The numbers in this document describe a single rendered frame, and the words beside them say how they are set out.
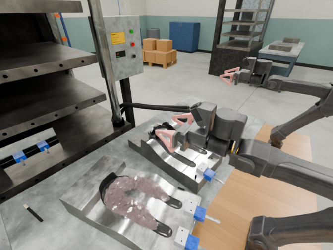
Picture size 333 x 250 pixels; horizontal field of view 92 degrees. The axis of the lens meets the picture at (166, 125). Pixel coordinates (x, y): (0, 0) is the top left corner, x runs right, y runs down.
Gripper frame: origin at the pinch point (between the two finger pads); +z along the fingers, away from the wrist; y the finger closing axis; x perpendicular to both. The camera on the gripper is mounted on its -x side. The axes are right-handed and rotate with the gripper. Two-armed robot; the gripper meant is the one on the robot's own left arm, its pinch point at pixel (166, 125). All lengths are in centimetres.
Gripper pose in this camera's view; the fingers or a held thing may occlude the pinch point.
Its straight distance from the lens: 51.8
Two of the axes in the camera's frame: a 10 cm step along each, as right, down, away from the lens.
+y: -5.5, 4.8, -6.8
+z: -8.4, -3.1, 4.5
